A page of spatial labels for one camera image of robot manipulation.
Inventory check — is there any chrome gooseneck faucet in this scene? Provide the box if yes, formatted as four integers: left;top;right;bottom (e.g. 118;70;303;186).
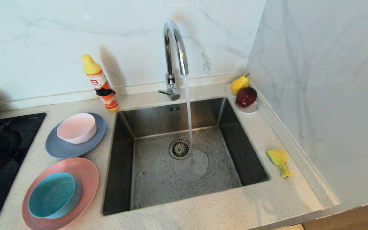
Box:
158;20;189;101

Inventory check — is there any yellow-capped orange dish soap bottle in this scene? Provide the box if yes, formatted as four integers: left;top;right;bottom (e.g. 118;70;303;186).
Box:
81;54;120;112

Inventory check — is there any yellow fish-shaped sponge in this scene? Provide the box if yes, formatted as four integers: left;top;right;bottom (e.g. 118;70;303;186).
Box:
266;149;293;179

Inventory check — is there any pale pink bowl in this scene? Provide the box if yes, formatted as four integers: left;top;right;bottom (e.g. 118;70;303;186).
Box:
57;113;97;144

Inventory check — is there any stainless steel sink basin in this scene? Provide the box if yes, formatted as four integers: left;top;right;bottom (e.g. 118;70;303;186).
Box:
103;97;271;216

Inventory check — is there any round metal drain strainer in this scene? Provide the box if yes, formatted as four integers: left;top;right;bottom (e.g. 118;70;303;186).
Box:
169;139;192;160

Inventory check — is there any yellow pear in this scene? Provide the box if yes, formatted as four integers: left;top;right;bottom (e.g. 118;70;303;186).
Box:
230;73;250;95

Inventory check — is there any dark red apple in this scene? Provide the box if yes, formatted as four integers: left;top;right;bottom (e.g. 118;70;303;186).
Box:
235;87;257;108

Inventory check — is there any small white dish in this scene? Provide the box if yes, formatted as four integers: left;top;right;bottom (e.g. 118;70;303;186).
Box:
225;84;260;114

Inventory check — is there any pink plate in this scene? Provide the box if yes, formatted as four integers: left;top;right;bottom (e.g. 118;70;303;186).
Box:
22;157;99;230

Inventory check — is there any blue-grey plate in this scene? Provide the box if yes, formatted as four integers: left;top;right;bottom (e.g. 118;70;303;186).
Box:
45;112;107;159

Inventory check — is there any teal bowl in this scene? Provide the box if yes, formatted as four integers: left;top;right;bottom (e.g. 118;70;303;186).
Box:
28;172;82;219

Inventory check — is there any black induction cooktop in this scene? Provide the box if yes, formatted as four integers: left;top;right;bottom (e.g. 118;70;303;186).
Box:
0;112;47;230

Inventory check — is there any light wooden cabinet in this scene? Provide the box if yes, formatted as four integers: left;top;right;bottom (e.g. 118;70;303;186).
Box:
302;198;368;230

